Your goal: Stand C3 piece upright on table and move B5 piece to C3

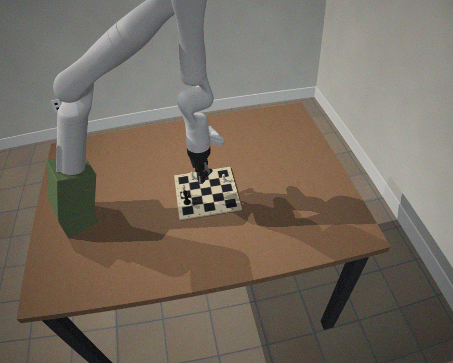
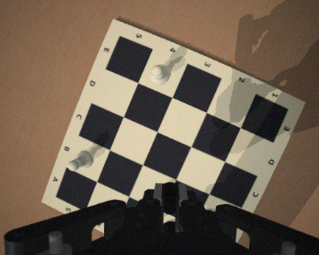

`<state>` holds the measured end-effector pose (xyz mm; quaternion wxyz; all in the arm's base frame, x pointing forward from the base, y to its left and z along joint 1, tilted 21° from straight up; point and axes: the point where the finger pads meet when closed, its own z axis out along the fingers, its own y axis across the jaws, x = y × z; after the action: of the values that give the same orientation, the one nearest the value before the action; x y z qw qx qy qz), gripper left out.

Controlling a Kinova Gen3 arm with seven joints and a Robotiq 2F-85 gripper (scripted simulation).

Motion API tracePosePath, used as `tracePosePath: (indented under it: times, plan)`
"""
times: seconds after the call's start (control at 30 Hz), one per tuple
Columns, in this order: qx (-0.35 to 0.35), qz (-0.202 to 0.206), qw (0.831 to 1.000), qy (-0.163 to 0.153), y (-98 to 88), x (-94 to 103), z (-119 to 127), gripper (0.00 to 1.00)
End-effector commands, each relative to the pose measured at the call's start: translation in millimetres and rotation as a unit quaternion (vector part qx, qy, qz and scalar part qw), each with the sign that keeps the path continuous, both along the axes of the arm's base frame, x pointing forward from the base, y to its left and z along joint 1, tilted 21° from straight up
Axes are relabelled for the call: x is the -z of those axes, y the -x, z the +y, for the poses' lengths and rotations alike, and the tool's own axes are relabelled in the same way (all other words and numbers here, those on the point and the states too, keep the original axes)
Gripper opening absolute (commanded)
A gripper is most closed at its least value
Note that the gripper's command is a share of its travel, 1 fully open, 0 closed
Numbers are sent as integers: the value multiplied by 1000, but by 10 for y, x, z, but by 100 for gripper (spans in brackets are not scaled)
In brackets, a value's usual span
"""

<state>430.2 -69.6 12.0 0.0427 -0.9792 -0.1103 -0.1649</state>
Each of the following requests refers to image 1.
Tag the cream and dark blue chessboard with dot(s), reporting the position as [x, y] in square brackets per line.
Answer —
[210, 198]

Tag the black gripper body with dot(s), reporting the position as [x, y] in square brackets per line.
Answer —
[200, 157]

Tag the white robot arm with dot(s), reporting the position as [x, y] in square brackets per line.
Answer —
[75, 85]

